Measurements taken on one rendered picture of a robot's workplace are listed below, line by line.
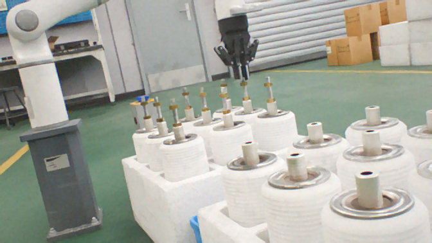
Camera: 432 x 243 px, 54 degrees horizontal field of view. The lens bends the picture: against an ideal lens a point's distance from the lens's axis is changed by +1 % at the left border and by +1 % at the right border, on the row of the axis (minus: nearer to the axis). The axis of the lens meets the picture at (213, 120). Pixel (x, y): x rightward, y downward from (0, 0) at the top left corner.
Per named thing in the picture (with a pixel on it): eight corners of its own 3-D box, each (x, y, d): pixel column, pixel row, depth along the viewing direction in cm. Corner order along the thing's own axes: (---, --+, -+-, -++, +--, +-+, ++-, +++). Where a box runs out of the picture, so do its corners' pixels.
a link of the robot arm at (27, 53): (2, 11, 115) (18, 74, 118) (2, 5, 107) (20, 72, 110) (38, 7, 119) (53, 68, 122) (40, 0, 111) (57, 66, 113)
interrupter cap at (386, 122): (374, 134, 66) (373, 130, 66) (341, 129, 73) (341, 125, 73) (409, 123, 69) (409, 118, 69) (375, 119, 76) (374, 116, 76)
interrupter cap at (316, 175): (290, 197, 47) (289, 191, 47) (256, 182, 54) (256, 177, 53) (344, 178, 49) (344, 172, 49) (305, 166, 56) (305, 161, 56)
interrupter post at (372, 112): (374, 128, 70) (371, 108, 69) (363, 127, 72) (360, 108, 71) (385, 125, 70) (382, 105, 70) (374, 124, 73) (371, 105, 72)
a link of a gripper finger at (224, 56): (215, 45, 105) (230, 62, 107) (211, 51, 104) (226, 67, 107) (220, 44, 103) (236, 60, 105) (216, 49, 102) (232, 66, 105)
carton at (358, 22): (382, 30, 455) (378, 2, 451) (362, 34, 450) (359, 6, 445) (365, 33, 484) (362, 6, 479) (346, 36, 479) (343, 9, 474)
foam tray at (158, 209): (182, 276, 84) (164, 189, 81) (134, 220, 119) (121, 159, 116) (336, 213, 99) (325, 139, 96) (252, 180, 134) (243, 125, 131)
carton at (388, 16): (410, 25, 463) (407, -3, 458) (390, 29, 459) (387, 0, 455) (393, 27, 492) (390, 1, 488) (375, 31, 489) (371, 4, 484)
